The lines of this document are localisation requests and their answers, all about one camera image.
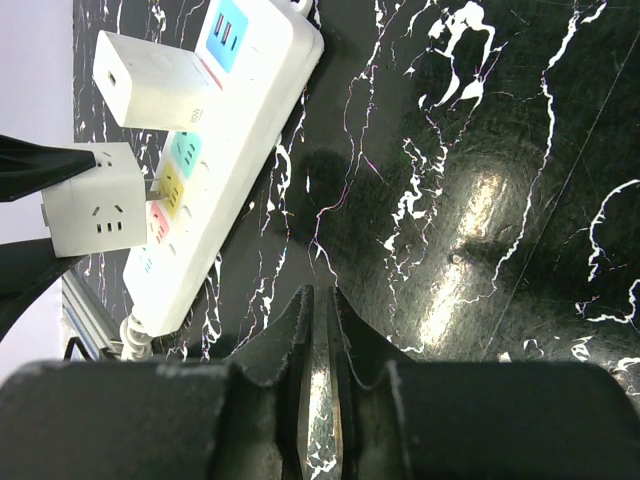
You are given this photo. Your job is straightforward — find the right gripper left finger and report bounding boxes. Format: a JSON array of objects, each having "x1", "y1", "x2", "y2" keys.
[{"x1": 1, "y1": 286, "x2": 314, "y2": 479}]

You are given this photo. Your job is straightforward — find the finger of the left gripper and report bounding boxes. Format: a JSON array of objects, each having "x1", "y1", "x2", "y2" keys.
[
  {"x1": 0, "y1": 238, "x2": 80, "y2": 339},
  {"x1": 0, "y1": 135, "x2": 96, "y2": 203}
]

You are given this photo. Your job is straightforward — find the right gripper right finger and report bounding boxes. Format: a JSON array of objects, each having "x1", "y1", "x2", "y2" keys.
[{"x1": 327, "y1": 289, "x2": 639, "y2": 479}]

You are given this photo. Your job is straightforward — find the white cube socket adapter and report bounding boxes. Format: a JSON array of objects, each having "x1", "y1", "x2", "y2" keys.
[{"x1": 42, "y1": 142, "x2": 167, "y2": 258}]

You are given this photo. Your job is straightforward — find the white USB charger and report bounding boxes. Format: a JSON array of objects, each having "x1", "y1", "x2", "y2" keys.
[{"x1": 92, "y1": 30, "x2": 222, "y2": 132}]

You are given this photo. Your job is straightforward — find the white multicolour power strip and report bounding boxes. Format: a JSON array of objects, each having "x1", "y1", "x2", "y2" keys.
[{"x1": 120, "y1": 1, "x2": 324, "y2": 361}]

